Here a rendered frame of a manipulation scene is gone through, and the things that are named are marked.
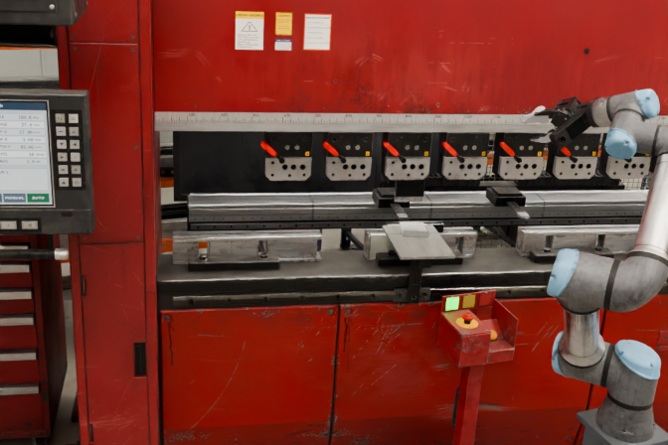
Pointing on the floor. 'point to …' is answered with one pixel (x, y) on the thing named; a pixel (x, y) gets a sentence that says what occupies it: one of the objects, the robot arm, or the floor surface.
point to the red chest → (31, 341)
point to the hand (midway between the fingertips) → (528, 130)
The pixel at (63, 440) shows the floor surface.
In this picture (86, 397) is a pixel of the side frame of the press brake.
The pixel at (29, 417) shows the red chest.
